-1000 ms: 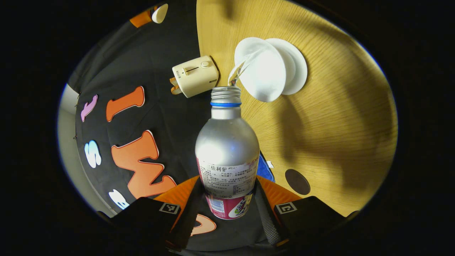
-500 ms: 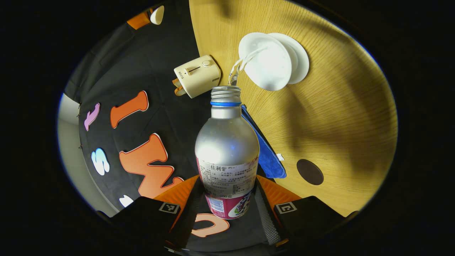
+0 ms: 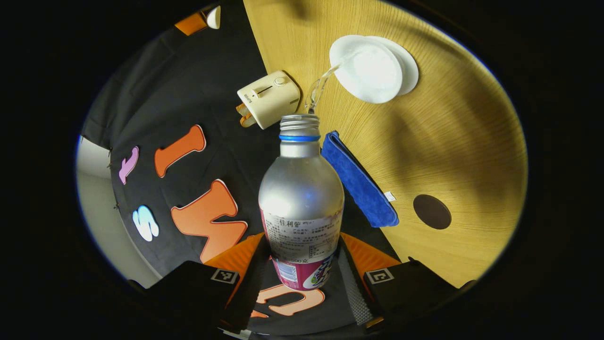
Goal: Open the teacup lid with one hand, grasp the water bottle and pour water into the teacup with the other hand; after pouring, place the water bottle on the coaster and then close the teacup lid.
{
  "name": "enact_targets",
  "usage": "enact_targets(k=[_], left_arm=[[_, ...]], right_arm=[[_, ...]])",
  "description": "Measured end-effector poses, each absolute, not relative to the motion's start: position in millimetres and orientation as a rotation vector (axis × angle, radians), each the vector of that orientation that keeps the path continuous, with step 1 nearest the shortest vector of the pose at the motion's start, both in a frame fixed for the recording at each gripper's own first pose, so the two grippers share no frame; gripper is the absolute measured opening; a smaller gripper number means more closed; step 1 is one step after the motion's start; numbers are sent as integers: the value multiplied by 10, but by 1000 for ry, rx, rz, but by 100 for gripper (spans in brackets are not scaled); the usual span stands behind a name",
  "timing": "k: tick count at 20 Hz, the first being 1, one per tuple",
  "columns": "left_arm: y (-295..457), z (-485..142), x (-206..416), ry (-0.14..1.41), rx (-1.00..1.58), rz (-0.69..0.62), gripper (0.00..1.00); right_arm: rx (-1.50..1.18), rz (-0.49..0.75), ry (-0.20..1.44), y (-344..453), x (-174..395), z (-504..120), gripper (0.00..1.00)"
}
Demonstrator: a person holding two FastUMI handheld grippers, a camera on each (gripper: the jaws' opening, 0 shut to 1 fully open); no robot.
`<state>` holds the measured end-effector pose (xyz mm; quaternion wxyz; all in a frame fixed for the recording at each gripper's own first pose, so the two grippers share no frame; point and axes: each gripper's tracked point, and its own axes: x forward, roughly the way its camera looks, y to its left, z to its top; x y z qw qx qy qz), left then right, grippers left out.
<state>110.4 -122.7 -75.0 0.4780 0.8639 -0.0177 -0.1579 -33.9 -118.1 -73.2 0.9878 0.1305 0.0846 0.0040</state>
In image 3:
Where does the folded blue cloth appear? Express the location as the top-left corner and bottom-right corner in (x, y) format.
(321, 131), (400, 228)

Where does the silver water bottle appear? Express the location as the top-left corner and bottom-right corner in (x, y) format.
(258, 114), (345, 291)

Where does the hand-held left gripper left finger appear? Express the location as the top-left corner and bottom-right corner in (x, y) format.
(146, 232), (272, 333)

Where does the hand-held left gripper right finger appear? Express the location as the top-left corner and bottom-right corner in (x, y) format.
(337, 232), (477, 331)

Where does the white teacup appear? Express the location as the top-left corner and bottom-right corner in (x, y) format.
(329, 35), (403, 104)

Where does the white toaster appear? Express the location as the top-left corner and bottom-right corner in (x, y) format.
(237, 70), (301, 130)

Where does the dark brown round coaster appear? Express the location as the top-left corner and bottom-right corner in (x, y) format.
(413, 194), (452, 230)

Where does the white saucer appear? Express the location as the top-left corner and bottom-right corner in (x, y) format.
(366, 36), (419, 96)

